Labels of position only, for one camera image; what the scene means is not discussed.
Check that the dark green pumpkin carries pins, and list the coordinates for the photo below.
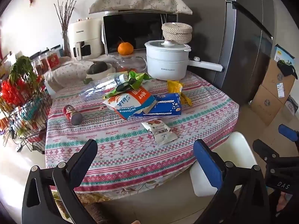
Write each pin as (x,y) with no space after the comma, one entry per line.
(98,67)

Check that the small torn wrapper scrap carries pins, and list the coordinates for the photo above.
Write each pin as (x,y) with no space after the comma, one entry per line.
(101,108)

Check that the floral under cloth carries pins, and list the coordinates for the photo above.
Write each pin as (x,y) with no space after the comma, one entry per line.
(70,198)

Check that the cream bowl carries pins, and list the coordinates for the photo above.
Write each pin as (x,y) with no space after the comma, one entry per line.
(102,74)

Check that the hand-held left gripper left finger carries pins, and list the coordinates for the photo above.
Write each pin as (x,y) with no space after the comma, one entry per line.
(80,165)

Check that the dried branches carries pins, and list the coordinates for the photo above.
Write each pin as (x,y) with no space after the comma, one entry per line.
(66,14)

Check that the cream air fryer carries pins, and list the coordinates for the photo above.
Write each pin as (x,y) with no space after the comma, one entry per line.
(86,37)

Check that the red packets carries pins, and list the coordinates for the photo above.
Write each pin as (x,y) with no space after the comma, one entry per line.
(12,93)

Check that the white chair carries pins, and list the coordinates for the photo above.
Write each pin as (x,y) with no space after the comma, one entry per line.
(233,149)

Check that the white snack packet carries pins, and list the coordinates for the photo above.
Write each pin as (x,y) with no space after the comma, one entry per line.
(160,131)

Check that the red drink can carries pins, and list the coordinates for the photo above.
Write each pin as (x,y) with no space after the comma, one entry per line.
(72,114)

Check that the blue white printed box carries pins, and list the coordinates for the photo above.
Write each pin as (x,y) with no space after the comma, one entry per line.
(283,53)

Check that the glass jar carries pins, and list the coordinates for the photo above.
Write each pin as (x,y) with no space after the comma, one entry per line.
(133,64)

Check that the glass pot lid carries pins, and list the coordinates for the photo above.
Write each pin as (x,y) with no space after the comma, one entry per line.
(163,44)

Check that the clear plastic bottle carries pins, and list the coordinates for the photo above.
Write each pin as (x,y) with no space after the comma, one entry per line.
(95,88)

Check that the blue carton box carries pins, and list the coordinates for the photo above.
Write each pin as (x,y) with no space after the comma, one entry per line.
(168,105)

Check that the green wrapper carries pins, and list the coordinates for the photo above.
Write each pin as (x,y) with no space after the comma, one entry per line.
(137,77)

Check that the orange white snack bag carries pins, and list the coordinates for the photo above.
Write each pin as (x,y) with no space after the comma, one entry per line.
(130,100)

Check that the small green fruit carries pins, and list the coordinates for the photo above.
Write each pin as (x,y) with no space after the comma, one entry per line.
(87,81)

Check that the white electric pot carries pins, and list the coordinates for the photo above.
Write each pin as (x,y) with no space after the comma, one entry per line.
(165,63)

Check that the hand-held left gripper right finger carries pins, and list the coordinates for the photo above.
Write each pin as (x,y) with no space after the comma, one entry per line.
(206,163)

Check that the large orange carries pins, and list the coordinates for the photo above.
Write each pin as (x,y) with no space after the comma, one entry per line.
(125,48)

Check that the yellow wrapper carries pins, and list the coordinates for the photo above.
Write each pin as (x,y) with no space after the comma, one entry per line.
(175,88)

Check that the floral white cloth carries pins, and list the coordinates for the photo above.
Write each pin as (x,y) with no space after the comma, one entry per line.
(67,72)

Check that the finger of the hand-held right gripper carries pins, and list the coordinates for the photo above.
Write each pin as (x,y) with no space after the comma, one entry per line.
(264,148)
(288,131)

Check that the green leafy plant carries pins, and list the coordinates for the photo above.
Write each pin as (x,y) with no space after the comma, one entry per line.
(23,70)

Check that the teal packet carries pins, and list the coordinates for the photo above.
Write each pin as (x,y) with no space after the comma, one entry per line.
(32,112)

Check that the black microwave oven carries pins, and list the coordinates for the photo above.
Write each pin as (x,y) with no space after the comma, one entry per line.
(140,30)

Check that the patterned red green tablecloth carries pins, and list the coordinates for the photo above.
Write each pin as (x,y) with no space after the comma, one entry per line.
(130,158)

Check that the black plastic spoon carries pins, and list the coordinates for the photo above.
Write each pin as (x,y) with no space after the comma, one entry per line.
(121,87)

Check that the grey refrigerator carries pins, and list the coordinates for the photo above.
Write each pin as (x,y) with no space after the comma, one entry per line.
(210,16)

